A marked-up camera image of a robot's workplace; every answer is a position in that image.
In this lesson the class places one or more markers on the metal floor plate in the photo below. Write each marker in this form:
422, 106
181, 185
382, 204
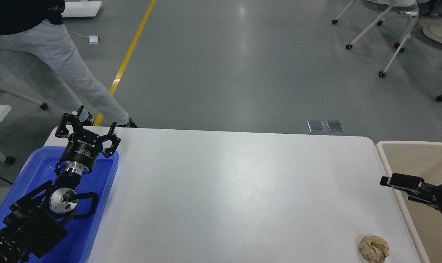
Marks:
335, 126
316, 126

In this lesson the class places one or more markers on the brown paper ball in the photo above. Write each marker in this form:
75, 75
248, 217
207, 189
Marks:
374, 248

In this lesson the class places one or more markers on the right metal floor plate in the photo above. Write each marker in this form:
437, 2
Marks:
335, 126

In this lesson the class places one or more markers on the white chair leg left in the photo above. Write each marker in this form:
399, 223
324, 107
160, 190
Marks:
12, 91

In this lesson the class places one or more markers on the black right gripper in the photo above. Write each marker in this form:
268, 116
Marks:
411, 183

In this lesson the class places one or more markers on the white rolling chair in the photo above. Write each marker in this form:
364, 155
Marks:
391, 8
431, 21

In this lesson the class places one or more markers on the beige plastic bin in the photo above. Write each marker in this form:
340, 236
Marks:
422, 159

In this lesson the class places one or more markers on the white power adapter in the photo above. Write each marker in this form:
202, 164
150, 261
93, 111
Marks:
93, 39

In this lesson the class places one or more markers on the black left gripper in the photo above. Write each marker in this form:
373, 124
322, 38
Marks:
84, 148

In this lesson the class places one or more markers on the left metal floor plate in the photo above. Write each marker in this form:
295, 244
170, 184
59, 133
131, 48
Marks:
316, 126

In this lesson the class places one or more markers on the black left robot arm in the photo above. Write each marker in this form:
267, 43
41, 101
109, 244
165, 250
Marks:
53, 210

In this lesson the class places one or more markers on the white rolling chair right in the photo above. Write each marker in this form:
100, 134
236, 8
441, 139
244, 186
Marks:
431, 21

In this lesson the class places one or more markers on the person in grey trousers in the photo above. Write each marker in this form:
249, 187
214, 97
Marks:
36, 47

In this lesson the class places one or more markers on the white flat board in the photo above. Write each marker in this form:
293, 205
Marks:
81, 8

